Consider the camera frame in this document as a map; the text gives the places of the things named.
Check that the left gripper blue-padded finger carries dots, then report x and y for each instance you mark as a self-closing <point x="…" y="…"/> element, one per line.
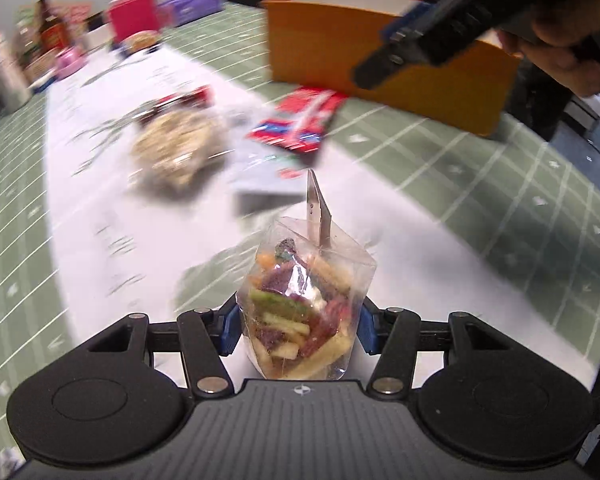
<point x="398" y="50"/>

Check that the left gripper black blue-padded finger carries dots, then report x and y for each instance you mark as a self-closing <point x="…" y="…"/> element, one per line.
<point x="205" y="336"/>
<point x="393" y="335"/>

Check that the mixed veggie chips clear bag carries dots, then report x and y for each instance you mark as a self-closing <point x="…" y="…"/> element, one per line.
<point x="301" y="300"/>

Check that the red long snack sachet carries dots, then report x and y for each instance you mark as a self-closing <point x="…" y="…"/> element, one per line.
<point x="299" y="122"/>

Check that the white long snack sachet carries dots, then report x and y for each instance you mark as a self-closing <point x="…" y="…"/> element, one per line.
<point x="269" y="173"/>

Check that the puffed rice cake packet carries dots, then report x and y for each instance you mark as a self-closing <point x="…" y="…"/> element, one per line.
<point x="175" y="146"/>

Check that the red-capped bottle of dark balls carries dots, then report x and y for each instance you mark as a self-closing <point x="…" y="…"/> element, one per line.
<point x="200" y="97"/>

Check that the person's hand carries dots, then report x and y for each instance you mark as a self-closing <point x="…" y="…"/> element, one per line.
<point x="557" y="31"/>

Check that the orange cardboard box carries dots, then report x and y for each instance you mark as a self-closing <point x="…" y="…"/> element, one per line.
<point x="337" y="44"/>

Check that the white deer table runner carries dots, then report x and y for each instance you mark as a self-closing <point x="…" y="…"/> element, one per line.
<point x="454" y="222"/>

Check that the green grid tablecloth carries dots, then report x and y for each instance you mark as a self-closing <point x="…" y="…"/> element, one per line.
<point x="117" y="406"/>

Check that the purple tissue pack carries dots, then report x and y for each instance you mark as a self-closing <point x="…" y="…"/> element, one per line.
<point x="174" y="13"/>

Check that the nut snack bag far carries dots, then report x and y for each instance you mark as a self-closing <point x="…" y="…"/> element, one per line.
<point x="146" y="39"/>

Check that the magenta tissue box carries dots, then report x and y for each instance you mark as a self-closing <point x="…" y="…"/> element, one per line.
<point x="127" y="17"/>

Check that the pink round lidded container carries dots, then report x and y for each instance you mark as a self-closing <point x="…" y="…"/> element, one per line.
<point x="68" y="61"/>

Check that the white pink tumbler bottle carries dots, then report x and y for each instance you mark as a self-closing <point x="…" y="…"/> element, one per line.
<point x="14" y="87"/>

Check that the brown glass liquor bottle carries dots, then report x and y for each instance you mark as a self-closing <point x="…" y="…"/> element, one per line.
<point x="52" y="31"/>

